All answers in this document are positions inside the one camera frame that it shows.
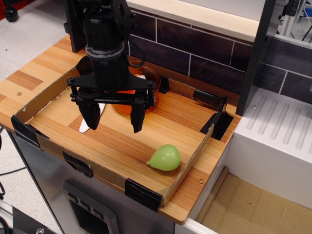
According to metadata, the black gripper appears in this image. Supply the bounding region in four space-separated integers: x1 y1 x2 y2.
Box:
67 46 156 133

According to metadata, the orange and white sushi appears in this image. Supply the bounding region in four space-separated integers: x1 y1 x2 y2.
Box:
117 73 148 94

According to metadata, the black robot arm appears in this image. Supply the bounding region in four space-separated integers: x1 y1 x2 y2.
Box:
64 0 156 133

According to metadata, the transparent orange pot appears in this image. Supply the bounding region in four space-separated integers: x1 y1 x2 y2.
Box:
111 60 162 117

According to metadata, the cardboard fence with black tape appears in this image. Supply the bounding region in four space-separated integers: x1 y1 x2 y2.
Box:
10 56 234 213

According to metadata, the green toy pear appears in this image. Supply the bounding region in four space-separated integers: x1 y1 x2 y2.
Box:
146 144 181 172

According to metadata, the toy oven control panel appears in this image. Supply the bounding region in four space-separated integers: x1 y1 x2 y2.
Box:
62 181 120 234

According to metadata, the black office chair wheel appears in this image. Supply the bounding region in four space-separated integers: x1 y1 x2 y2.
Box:
4 5 19 22

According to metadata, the white toy sink drainboard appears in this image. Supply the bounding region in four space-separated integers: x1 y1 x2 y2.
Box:
226 89 312 208

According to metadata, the white knife yellow handle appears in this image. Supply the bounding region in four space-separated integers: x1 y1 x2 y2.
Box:
79 103 105 133

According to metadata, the black vertical post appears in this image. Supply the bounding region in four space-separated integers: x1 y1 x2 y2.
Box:
236 0 276 116

